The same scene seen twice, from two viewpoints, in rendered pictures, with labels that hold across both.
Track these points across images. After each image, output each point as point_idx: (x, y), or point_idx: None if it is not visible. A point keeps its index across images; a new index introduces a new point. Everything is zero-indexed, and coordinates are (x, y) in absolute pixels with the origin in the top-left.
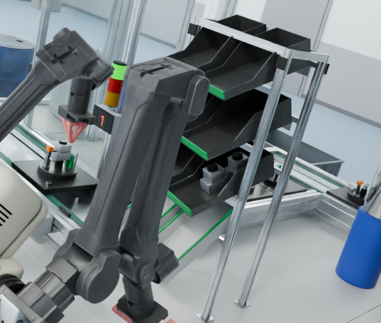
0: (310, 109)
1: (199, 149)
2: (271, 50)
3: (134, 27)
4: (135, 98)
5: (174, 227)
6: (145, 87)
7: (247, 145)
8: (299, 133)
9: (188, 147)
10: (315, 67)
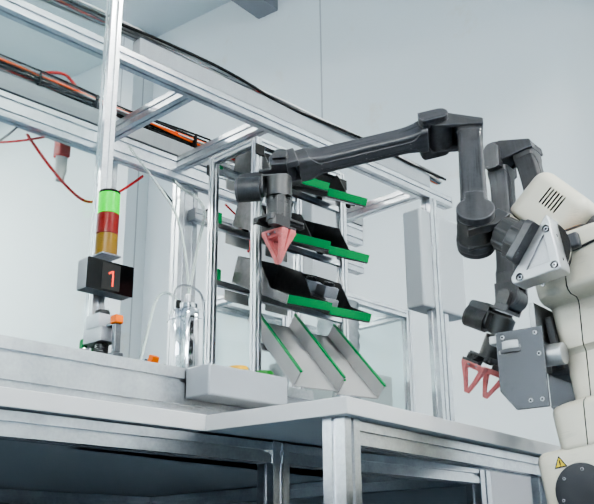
0: None
1: (361, 253)
2: (332, 173)
3: (113, 145)
4: (538, 158)
5: None
6: (539, 152)
7: (335, 259)
8: (302, 261)
9: (342, 257)
10: (295, 201)
